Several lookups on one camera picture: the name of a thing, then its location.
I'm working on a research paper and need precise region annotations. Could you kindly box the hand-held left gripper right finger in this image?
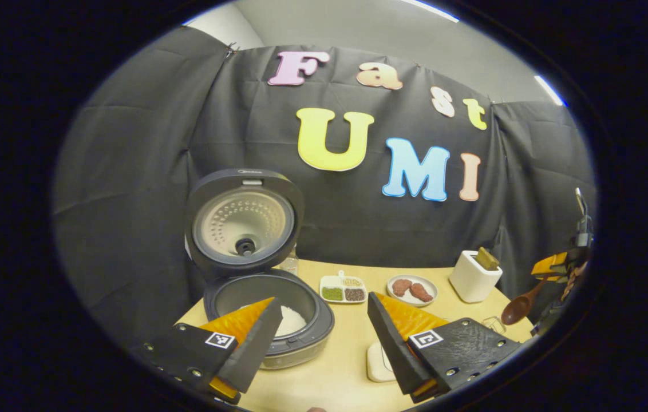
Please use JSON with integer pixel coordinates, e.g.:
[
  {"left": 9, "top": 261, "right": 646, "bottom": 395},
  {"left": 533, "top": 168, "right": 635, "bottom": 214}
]
[{"left": 367, "top": 292, "right": 522, "bottom": 404}]

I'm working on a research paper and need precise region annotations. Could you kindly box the brown toast slice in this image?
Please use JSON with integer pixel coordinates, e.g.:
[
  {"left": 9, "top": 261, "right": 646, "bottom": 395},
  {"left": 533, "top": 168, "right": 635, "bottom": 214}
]
[{"left": 476, "top": 247, "right": 500, "bottom": 271}]

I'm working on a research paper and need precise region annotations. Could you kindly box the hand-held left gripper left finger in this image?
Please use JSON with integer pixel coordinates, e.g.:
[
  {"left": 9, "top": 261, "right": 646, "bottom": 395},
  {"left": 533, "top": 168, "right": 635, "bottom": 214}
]
[{"left": 129, "top": 296, "right": 283, "bottom": 405}]

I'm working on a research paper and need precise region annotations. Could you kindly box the small ceiling light panel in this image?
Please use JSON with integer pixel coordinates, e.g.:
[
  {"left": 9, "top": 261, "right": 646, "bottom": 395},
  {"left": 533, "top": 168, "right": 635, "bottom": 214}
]
[{"left": 533, "top": 74, "right": 566, "bottom": 107}]

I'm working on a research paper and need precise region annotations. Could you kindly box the clear container of white rice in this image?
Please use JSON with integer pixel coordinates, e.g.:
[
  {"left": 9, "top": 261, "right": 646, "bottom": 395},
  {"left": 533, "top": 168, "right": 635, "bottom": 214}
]
[{"left": 366, "top": 341, "right": 398, "bottom": 383}]

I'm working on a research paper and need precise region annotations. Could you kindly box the dark grey rice cooker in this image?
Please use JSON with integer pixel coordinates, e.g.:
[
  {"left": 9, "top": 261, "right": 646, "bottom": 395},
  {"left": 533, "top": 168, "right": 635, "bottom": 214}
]
[{"left": 184, "top": 168, "right": 336, "bottom": 370}]

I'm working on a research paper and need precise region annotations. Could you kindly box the white round plate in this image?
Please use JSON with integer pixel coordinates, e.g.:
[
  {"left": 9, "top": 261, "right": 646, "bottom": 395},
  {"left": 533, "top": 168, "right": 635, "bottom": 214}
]
[{"left": 386, "top": 274, "right": 438, "bottom": 307}]

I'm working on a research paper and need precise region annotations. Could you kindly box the brown wooden spoon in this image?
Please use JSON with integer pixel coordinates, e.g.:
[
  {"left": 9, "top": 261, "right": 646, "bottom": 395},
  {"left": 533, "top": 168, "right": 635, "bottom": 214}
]
[{"left": 501, "top": 274, "right": 556, "bottom": 326}]

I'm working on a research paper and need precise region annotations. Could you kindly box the small clear glass bottle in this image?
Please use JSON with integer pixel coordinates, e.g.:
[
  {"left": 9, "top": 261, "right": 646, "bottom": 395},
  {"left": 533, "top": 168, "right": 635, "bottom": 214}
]
[{"left": 278, "top": 246, "right": 300, "bottom": 276}]

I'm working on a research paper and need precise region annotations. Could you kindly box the white divided bean dish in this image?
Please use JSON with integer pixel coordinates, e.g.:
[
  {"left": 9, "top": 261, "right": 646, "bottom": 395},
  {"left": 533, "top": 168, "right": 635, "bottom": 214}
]
[{"left": 319, "top": 270, "right": 368, "bottom": 304}]

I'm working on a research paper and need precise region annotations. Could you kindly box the white toaster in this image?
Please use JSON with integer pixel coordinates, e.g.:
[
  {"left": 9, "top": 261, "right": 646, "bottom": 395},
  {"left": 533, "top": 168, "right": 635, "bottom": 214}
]
[{"left": 449, "top": 250, "right": 503, "bottom": 303}]

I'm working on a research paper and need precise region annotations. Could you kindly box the long ceiling light panel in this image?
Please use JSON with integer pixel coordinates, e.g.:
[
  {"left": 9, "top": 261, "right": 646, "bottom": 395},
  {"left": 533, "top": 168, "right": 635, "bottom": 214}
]
[{"left": 398, "top": 0, "right": 461, "bottom": 23}]

